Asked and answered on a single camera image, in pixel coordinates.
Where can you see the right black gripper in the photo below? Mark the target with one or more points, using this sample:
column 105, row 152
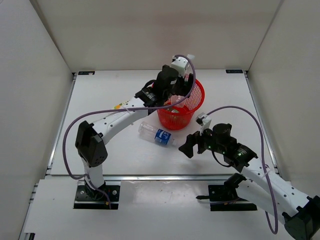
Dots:
column 192, row 139

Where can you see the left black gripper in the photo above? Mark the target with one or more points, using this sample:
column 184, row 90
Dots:
column 182, row 89

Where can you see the clear bottle green label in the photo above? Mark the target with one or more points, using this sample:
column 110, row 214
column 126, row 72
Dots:
column 174, row 100

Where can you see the clear bottle blue label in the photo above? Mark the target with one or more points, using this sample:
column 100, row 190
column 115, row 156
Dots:
column 156, row 135

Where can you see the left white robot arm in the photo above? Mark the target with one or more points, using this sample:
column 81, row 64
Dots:
column 92, row 138

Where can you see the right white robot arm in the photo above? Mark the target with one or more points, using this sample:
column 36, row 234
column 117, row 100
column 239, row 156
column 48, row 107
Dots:
column 297, row 211

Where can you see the red plastic mesh basket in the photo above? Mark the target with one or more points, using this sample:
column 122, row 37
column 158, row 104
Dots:
column 180, row 115

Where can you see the white juice bottle fruit label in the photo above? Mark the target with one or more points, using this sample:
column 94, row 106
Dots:
column 121, row 105

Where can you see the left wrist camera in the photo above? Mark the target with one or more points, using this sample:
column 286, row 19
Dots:
column 180, row 64

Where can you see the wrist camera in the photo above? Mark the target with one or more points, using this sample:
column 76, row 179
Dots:
column 180, row 64
column 204, row 121

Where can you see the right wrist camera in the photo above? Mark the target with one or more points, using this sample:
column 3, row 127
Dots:
column 204, row 121

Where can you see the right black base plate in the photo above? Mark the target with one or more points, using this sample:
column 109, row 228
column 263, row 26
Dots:
column 224, row 198

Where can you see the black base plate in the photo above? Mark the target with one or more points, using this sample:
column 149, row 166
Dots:
column 224, row 198
column 88, row 199

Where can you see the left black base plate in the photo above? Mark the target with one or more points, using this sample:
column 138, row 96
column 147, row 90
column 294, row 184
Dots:
column 88, row 199

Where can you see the aluminium table rail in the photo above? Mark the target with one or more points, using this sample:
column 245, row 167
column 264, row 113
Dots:
column 188, row 177

